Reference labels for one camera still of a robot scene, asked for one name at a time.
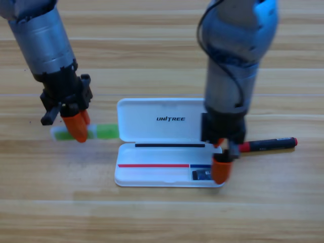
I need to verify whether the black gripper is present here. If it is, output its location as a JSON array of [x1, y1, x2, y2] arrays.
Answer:
[[39, 70, 93, 143], [201, 108, 248, 185]]

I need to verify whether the black eraser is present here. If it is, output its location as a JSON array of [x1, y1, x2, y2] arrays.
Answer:
[[191, 170, 213, 181]]

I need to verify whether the green highlighter pen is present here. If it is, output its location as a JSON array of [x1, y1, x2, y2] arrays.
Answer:
[[50, 124, 120, 142]]

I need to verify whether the red and black marker pen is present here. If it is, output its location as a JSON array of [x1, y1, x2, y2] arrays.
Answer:
[[237, 137, 298, 153]]

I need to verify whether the white Unitree pencil case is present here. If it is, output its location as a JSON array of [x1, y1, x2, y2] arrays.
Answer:
[[113, 97, 226, 188]]

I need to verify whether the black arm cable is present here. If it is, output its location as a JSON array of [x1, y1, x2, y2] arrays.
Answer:
[[196, 0, 245, 108]]

